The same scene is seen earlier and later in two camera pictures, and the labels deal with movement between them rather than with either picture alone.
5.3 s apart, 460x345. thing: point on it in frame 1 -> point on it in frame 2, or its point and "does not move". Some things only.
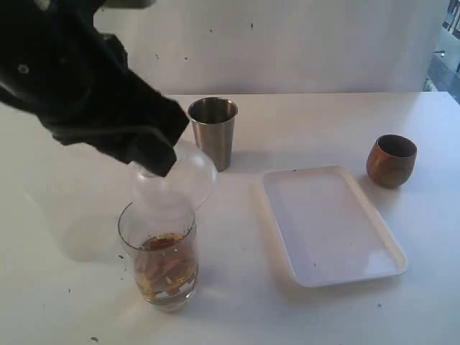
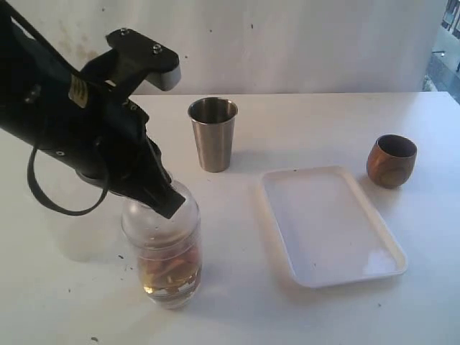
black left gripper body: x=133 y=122 -> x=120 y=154
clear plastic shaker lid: x=190 y=182 -> x=149 y=228
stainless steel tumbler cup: x=213 y=122 does not move
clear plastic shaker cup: x=162 y=236 does not move
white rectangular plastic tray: x=329 y=231 does not move
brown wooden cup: x=391 y=160 does not move
